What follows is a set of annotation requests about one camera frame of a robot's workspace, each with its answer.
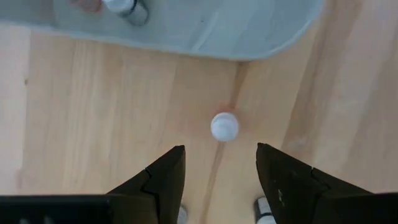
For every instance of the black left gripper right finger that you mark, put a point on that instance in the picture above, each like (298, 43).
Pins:
(289, 193)

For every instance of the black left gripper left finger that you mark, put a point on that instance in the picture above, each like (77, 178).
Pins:
(164, 186)

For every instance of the small purple food colouring bottle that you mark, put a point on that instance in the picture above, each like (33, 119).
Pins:
(261, 207)

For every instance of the small yellow food colouring bottle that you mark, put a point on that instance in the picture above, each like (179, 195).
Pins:
(224, 127)

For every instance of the small black food colouring bottle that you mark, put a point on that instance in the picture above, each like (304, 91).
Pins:
(136, 15)

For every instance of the white plastic storage bin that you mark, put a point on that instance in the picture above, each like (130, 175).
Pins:
(217, 28)

